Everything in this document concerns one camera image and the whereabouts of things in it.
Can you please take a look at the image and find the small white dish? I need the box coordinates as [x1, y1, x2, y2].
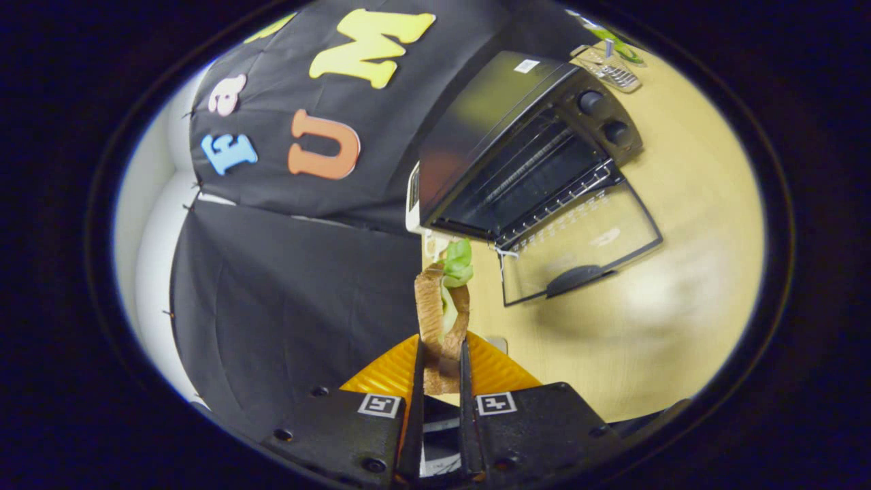
[423, 230, 453, 263]

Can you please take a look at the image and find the clear glass cup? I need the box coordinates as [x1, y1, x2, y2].
[570, 42, 642, 94]

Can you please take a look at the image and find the lettuce sandwich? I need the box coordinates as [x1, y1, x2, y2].
[414, 238, 475, 396]

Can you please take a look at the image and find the white slot toaster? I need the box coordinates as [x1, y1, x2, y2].
[406, 162, 423, 234]

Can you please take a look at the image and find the green plastic bottle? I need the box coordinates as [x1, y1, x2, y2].
[584, 24, 644, 66]

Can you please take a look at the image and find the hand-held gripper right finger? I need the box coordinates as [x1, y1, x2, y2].
[459, 331, 623, 485]

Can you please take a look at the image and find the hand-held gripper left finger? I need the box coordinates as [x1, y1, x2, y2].
[262, 333, 426, 488]

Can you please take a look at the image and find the black toaster oven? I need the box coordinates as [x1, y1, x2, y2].
[418, 51, 664, 307]

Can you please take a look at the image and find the black backdrop cloth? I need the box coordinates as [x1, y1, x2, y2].
[170, 0, 593, 436]

